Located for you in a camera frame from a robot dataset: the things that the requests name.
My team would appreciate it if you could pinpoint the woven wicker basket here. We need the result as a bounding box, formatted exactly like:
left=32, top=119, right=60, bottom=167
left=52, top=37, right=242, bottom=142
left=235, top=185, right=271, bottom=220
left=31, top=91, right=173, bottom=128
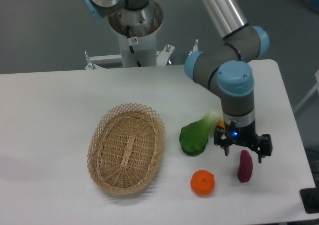
left=87, top=103, right=165, bottom=195

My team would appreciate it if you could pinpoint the orange tangerine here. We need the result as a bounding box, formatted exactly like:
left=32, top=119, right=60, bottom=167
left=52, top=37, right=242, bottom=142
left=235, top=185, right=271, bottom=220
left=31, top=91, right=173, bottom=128
left=190, top=170, right=215, bottom=196

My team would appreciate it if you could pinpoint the white frame at right edge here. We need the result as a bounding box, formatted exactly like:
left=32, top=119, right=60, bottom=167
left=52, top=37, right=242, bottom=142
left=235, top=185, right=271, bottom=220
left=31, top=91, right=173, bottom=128
left=293, top=71, right=319, bottom=115

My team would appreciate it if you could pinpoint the purple sweet potato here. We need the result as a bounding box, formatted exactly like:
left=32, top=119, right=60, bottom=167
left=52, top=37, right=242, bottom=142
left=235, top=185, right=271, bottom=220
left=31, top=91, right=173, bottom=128
left=237, top=150, right=253, bottom=183

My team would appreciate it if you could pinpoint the green bok choy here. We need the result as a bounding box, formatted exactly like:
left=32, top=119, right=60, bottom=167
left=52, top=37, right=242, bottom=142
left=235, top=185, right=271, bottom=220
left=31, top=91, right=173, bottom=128
left=179, top=110, right=219, bottom=156

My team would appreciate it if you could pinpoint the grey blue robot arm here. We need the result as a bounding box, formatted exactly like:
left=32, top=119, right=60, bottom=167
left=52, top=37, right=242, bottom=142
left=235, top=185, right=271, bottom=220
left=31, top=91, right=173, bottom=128
left=83, top=0, right=273, bottom=158

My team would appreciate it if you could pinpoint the black device at table edge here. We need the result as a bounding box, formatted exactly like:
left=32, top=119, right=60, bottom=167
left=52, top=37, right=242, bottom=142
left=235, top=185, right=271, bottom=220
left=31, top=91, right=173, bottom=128
left=300, top=188, right=319, bottom=214

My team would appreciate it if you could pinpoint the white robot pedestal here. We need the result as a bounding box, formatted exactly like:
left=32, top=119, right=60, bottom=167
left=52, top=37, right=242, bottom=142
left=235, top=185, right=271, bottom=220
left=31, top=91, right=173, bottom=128
left=84, top=0, right=201, bottom=70

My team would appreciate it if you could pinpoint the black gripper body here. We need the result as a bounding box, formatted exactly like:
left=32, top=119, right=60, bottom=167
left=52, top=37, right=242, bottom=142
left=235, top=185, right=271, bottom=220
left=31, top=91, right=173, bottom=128
left=213, top=119, right=272, bottom=157

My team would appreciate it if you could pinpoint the yellow corn cob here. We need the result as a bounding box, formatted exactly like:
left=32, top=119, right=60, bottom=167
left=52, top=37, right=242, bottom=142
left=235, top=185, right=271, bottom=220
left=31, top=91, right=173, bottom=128
left=218, top=121, right=225, bottom=128

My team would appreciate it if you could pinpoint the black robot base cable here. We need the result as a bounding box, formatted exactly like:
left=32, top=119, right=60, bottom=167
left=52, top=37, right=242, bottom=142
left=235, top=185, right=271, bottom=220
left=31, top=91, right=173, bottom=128
left=126, top=25, right=142, bottom=68

